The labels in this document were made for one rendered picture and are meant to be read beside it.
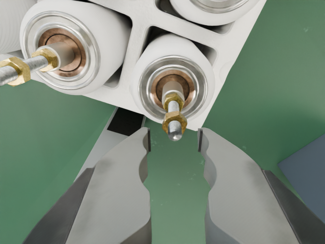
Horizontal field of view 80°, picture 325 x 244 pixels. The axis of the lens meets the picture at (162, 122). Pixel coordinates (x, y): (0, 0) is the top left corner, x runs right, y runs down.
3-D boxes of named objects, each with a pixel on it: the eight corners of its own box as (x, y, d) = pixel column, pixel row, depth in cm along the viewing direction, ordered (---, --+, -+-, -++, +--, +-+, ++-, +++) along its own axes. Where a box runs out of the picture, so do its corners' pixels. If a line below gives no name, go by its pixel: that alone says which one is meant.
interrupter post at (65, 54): (81, 52, 20) (66, 58, 17) (69, 69, 21) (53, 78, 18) (59, 35, 19) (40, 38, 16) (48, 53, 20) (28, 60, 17)
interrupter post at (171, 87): (157, 88, 22) (155, 99, 19) (173, 74, 21) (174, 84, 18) (170, 103, 22) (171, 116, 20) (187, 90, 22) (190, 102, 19)
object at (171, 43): (135, 55, 37) (110, 85, 21) (174, 18, 34) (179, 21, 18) (167, 92, 41) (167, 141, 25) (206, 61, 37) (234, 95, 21)
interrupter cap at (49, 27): (115, 49, 20) (114, 50, 19) (79, 101, 23) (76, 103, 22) (46, -10, 18) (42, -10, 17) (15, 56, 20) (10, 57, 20)
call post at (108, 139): (149, 104, 50) (126, 214, 22) (141, 127, 53) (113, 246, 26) (122, 96, 49) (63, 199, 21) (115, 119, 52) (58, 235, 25)
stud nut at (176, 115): (180, 134, 16) (180, 140, 15) (160, 128, 16) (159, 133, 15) (188, 113, 15) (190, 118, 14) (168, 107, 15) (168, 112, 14)
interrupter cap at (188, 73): (124, 85, 22) (123, 88, 21) (177, 37, 19) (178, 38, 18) (168, 130, 24) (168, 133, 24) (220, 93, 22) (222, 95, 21)
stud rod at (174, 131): (175, 101, 20) (179, 143, 14) (166, 99, 20) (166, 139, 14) (179, 93, 20) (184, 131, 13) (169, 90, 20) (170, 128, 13)
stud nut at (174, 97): (178, 113, 19) (178, 117, 18) (161, 108, 19) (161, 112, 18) (185, 95, 18) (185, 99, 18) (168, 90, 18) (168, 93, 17)
